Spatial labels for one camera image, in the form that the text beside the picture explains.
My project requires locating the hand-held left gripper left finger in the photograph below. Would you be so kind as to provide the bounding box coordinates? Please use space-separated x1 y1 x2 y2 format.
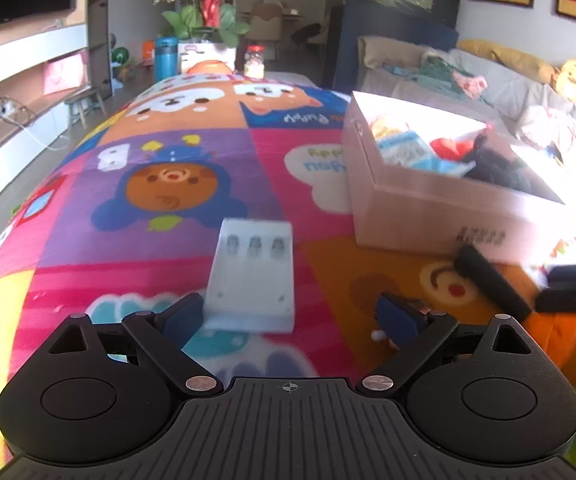
48 292 220 395

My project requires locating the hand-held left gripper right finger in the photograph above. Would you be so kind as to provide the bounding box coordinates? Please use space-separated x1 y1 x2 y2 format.
360 292 534 395

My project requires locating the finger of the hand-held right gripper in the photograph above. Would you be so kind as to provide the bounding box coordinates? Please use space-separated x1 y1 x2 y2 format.
534 256 576 335
454 245 535 322

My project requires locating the white battery charger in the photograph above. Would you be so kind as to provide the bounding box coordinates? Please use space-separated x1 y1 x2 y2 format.
203 218 297 334

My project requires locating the white cardboard box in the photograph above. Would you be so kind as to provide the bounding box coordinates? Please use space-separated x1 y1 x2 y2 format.
342 91 576 267

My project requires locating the black plush toy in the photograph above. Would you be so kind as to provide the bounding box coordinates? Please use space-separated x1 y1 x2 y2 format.
460 130 567 206

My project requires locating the red hooded doll toy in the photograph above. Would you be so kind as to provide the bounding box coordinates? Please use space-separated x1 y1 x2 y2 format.
430 137 477 162

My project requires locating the blue and white packet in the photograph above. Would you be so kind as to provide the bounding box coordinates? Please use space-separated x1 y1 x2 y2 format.
377 130 469 177

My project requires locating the colourful cartoon play mat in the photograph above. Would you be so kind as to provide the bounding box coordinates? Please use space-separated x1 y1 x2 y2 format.
0 72 576 480

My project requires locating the beige sofa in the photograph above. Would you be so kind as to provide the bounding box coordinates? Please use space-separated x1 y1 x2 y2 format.
358 35 576 243

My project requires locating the pink cloth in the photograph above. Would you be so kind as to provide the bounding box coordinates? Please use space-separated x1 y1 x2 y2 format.
450 70 489 99

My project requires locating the green cloth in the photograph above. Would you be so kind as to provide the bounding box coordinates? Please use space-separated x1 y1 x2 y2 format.
417 52 462 94

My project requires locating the yellow pillow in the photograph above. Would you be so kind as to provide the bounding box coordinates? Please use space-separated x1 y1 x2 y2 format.
458 39 565 84

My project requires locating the small wooden stool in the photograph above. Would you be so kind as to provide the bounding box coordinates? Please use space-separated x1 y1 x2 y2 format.
64 87 108 130

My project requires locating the orange round toy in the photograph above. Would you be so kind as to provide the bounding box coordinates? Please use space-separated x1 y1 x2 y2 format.
188 60 233 77

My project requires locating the blue water bottle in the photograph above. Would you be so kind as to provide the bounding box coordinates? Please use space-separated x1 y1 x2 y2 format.
154 36 180 83

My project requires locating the clear jar with red lid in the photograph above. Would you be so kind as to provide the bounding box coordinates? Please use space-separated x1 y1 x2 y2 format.
244 45 267 80

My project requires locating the dark blue cabinet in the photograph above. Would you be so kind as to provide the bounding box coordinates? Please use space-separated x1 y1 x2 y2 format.
320 0 462 92

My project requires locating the pink paper bag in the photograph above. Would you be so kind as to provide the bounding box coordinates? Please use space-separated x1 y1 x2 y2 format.
42 52 89 95

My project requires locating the beige dining chair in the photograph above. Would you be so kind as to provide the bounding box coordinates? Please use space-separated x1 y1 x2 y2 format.
249 0 285 62

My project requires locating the potted purple orchid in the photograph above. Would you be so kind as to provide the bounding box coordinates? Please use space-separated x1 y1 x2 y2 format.
153 0 259 74

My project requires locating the power strip with cables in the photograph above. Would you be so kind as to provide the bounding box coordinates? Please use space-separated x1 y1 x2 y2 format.
0 96 72 152

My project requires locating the white wall shelf unit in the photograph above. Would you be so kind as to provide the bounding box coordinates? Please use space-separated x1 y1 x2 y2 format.
0 0 114 233

